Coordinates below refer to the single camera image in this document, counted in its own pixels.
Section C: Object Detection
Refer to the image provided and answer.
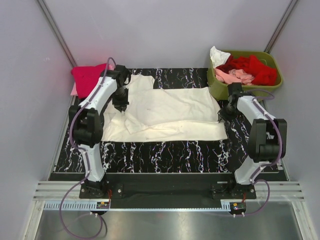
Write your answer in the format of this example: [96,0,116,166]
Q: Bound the pink cloth in bin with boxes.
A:
[214,68,255,85]

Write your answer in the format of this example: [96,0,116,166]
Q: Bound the olive green plastic bin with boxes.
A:
[207,50,283,100]

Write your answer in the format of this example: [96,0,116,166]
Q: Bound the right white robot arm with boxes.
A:
[218,82,288,199]

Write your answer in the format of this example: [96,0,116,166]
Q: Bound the cream white t shirt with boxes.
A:
[102,74,227,143]

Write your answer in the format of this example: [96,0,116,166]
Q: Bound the dark red cloth in bin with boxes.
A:
[216,55,235,74]

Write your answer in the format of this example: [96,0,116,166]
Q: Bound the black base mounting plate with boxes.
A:
[48,172,288,210]

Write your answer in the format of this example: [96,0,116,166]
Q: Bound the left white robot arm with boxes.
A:
[68,64,131,198]

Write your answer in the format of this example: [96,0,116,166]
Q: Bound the white cloth in bin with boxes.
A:
[209,46,231,68]

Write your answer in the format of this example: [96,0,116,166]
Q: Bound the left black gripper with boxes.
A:
[112,86,129,113]

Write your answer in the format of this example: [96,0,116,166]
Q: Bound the folded magenta t shirt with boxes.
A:
[71,62,111,99]

